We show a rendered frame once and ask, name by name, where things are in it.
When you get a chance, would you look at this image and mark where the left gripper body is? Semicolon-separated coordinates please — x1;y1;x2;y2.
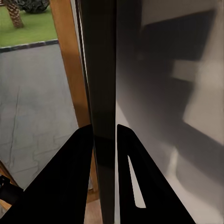
6;186;24;205

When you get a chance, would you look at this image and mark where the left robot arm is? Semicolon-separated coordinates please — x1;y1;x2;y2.
0;173;24;205

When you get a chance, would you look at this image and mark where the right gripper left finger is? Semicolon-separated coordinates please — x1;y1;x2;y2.
0;124;94;224

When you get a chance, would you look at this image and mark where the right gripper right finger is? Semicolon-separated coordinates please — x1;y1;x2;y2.
117;124;196;224

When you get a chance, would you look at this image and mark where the poster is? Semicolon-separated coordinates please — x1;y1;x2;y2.
75;0;117;224

